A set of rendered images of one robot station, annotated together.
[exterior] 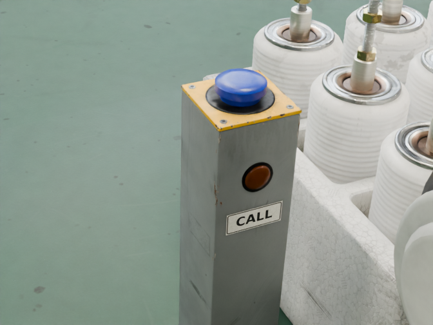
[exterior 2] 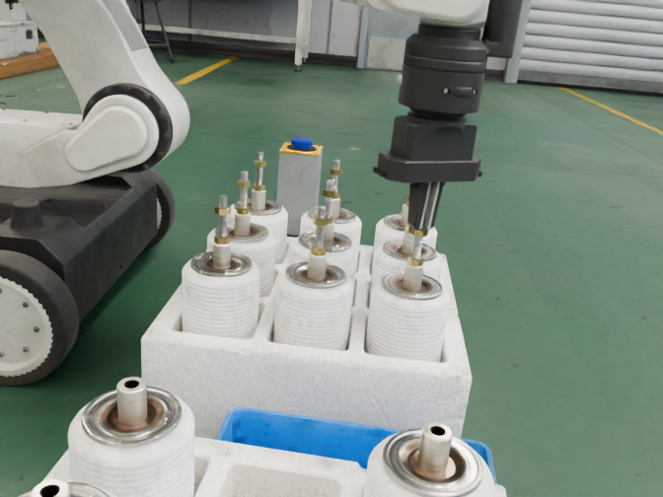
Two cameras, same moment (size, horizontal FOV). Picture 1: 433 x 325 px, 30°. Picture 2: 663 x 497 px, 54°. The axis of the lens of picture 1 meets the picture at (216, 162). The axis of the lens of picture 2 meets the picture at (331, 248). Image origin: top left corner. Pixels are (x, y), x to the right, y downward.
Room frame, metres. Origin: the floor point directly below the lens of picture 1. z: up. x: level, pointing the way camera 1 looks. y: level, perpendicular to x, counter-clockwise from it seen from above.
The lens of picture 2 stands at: (1.17, -0.97, 0.57)
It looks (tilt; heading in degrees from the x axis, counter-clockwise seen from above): 21 degrees down; 120
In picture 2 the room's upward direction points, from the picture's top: 5 degrees clockwise
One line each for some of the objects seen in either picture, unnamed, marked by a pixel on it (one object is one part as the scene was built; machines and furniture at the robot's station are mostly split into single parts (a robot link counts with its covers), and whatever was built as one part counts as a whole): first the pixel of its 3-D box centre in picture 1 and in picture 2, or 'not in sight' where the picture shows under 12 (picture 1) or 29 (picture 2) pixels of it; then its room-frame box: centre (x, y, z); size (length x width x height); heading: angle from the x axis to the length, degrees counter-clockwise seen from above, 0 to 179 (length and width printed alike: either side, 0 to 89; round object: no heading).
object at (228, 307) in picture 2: not in sight; (219, 329); (0.69, -0.40, 0.16); 0.10 x 0.10 x 0.18
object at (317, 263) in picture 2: not in sight; (317, 265); (0.79, -0.35, 0.26); 0.02 x 0.02 x 0.03
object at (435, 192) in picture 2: not in sight; (433, 200); (0.91, -0.28, 0.36); 0.03 x 0.02 x 0.06; 144
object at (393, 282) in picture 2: not in sight; (411, 286); (0.90, -0.29, 0.25); 0.08 x 0.08 x 0.01
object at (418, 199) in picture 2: not in sight; (414, 201); (0.89, -0.30, 0.36); 0.03 x 0.02 x 0.06; 144
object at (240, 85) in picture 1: (240, 90); (302, 145); (0.54, -0.02, 0.32); 0.04 x 0.04 x 0.02
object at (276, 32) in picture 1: (299, 35); (406, 223); (0.79, -0.08, 0.25); 0.08 x 0.08 x 0.01
